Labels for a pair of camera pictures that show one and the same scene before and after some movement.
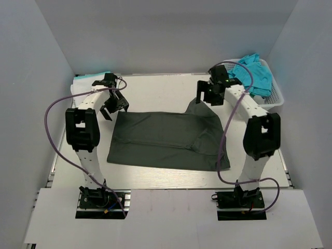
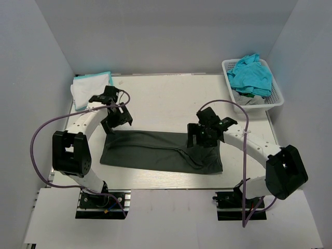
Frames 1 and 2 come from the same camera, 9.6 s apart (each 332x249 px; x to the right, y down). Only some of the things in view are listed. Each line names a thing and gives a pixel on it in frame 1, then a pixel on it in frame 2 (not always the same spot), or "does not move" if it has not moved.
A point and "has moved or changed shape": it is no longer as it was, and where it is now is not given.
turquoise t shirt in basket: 262,83 does not move
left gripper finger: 126,106 to 129,119
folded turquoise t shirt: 92,74 does not move
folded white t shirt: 83,84 does not move
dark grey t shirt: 192,140 has moved or changed shape
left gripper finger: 106,113 to 107,128
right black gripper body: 210,96 to 206,139
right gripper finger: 201,85 to 192,129
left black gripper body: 115,102 to 116,118
